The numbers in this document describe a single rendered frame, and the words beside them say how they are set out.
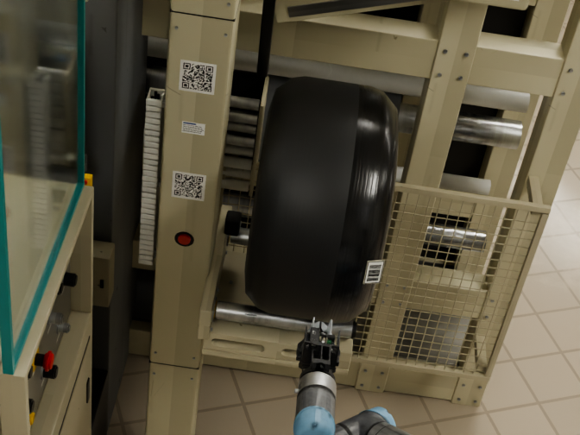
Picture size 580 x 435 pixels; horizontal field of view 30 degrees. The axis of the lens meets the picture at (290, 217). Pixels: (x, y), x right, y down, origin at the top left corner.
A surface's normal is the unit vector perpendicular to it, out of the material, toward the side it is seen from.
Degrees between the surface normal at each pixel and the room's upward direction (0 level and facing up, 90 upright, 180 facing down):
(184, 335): 90
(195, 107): 90
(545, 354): 0
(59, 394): 0
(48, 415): 0
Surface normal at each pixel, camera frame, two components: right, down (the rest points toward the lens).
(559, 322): 0.12, -0.76
